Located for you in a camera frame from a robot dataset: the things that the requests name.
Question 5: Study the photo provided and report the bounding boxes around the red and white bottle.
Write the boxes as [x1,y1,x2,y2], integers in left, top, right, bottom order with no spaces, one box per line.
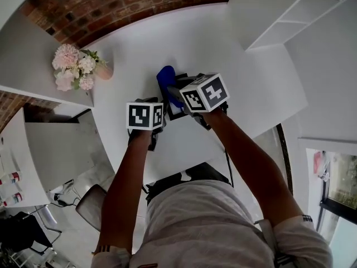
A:
[9,171,23,185]
[10,192,26,205]

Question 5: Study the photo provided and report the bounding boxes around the pink vase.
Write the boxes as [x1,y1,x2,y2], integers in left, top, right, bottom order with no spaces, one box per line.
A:
[94,63,114,82]

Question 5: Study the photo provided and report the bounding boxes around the blue cloth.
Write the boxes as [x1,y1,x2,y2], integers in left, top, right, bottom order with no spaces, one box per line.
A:
[156,64,185,110]

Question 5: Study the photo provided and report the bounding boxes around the person's legs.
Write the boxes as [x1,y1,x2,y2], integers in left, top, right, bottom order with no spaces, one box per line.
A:
[144,161,233,201]

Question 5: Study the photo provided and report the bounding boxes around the small white table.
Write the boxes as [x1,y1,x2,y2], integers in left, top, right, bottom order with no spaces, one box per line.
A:
[0,112,51,208]

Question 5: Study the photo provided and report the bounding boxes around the grey brown chair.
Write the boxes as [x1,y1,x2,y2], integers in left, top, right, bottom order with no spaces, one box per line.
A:
[75,184,109,233]

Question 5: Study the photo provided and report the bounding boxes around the black floor strip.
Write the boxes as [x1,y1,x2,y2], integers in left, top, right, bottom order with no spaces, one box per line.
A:
[275,122,294,198]

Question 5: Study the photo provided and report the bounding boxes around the person's white shirt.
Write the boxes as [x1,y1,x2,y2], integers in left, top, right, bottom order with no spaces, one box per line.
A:
[91,178,335,268]

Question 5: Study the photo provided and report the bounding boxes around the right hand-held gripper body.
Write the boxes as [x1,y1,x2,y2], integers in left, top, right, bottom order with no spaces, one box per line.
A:
[175,72,230,131]

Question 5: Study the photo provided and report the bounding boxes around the black framed window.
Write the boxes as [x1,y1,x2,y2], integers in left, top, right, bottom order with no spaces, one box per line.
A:
[305,146,357,268]

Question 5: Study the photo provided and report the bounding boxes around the black garment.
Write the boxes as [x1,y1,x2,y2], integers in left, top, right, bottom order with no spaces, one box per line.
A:
[0,212,54,256]

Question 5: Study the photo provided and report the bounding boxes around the white shelf cabinet unit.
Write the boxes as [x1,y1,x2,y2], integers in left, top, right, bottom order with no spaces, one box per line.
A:
[0,0,345,107]

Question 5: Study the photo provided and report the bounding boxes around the pale pink flower bouquet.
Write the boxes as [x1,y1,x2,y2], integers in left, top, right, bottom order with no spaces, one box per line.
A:
[51,43,110,92]

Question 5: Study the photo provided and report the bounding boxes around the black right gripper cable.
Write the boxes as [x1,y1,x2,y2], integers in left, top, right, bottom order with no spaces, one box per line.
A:
[222,146,235,189]

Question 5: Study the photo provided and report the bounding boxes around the person's left forearm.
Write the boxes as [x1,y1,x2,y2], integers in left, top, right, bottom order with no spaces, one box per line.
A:
[98,128,153,256]

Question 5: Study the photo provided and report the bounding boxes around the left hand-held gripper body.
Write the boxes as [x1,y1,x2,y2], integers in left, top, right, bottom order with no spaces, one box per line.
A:
[125,96,168,152]

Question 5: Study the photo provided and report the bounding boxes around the person's right forearm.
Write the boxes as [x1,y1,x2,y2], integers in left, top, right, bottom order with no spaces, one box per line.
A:
[200,108,305,229]

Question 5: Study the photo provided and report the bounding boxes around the floor cable bundle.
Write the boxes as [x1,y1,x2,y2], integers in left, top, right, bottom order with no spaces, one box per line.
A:
[52,178,82,208]

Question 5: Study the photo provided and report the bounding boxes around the black picture frame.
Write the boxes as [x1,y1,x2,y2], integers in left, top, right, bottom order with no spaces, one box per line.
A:
[161,92,191,122]

